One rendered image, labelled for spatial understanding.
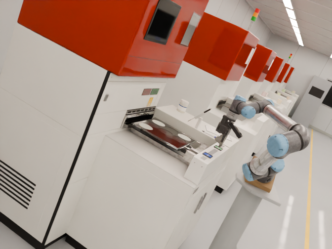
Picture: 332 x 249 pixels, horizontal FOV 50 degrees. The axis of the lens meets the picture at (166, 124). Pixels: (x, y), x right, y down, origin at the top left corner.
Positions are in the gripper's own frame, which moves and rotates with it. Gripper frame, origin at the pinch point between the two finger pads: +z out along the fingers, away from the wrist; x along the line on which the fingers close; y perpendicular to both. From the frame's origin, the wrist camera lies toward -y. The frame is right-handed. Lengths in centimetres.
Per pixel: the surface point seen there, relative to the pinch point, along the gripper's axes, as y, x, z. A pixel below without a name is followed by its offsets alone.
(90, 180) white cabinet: 57, 46, 47
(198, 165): 0.2, 40.0, 5.4
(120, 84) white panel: 58, 52, -17
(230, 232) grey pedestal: -32, -9, 54
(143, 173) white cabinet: 26, 46, 24
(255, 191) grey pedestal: -33.2, -2.5, 16.1
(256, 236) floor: -55, -125, 98
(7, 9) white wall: 207, -1, -16
